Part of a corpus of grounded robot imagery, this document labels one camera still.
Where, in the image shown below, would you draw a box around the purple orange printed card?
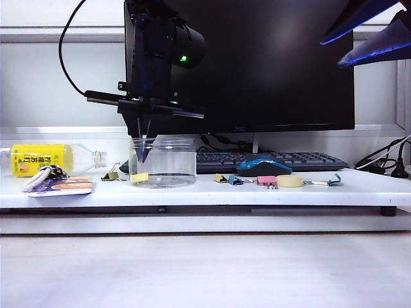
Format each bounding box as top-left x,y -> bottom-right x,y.
28,176 -> 94,198

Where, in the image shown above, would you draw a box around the black computer keyboard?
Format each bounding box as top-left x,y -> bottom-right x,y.
119,151 -> 350,176

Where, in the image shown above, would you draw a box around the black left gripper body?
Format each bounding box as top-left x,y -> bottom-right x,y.
83,81 -> 206,121

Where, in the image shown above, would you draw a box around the black and blue mouse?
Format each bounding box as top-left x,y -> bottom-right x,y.
236,157 -> 293,178

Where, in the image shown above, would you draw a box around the round transparent plastic jar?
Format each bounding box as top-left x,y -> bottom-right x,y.
128,134 -> 198,189

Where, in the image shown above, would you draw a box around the black monitor cables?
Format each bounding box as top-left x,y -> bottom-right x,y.
197,133 -> 254,154

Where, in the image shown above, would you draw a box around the pink binder clip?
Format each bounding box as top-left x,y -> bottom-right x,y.
256,175 -> 279,191

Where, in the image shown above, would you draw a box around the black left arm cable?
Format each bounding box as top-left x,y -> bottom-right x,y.
59,0 -> 89,96

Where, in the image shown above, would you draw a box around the black power plug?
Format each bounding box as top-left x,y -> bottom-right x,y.
390,158 -> 411,179

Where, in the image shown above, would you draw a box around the white rope lanyard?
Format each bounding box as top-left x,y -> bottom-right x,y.
21,168 -> 52,193

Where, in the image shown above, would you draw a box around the teal binder clip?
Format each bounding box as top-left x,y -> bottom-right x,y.
302,173 -> 344,187

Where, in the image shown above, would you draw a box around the black power cables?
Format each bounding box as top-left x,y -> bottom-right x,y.
354,134 -> 411,176

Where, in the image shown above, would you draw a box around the aluminium frame post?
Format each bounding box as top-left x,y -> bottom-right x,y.
395,57 -> 411,131

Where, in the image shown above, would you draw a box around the blue binder clip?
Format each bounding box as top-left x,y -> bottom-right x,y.
227,174 -> 258,187

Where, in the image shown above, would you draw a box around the grey aluminium frame rail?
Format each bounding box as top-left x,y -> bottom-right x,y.
0,24 -> 406,44

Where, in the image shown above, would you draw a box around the black computer monitor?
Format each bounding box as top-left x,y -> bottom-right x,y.
123,0 -> 355,135

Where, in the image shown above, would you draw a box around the black lanyard clasp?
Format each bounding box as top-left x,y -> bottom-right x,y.
48,164 -> 70,179

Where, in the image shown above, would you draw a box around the white cable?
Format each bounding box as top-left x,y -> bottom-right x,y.
356,136 -> 411,169

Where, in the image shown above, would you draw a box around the yellow label plastic bottle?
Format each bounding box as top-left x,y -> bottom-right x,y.
0,143 -> 109,178

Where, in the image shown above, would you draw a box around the silver aluminium frame rail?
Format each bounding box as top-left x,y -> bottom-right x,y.
0,125 -> 406,139

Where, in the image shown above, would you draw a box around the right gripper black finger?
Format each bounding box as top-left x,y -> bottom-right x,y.
337,10 -> 411,69
320,0 -> 401,46

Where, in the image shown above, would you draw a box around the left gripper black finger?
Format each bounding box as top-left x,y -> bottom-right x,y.
118,103 -> 143,160
141,105 -> 153,163

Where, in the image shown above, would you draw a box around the white desk riser board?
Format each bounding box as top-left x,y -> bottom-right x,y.
0,138 -> 411,209

